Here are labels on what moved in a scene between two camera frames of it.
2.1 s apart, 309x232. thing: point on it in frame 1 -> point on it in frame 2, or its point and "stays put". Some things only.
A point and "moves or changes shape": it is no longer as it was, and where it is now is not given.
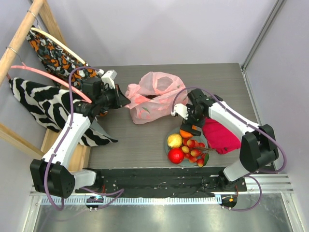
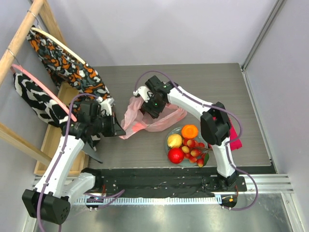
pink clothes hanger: [22, 66] -> [16, 66]
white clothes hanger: [54, 39] stays put
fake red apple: [175, 155] stays put
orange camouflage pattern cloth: [58, 64] stays put
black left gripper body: [109, 98] -> [106, 125]
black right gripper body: [190, 126] -> [151, 110]
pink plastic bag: [151, 101] moves or changes shape
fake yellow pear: [174, 140] stays put
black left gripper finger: [123, 100] -> [118, 130]
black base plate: [167, 182] stays put
